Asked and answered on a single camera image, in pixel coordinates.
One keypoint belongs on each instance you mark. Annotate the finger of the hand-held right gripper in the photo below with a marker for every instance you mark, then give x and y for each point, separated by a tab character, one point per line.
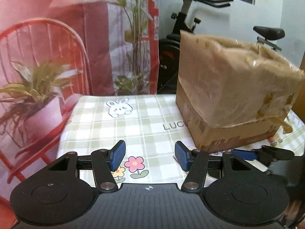
245	155

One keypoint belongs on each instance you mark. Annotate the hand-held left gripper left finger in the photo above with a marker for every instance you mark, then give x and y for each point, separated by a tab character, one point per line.
118	155

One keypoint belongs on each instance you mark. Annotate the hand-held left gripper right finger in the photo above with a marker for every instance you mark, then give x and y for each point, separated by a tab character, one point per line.
182	156

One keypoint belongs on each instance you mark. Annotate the cardboard box with plastic liner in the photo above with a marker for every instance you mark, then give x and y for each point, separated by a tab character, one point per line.
226	88

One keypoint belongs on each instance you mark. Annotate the green checked tablecloth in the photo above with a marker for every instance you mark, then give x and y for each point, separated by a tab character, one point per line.
147	114

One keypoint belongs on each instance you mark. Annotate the black exercise bike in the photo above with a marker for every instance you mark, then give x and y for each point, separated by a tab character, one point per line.
183	19

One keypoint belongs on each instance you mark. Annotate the printed backdrop cloth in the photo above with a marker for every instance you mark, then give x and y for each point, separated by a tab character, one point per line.
35	40

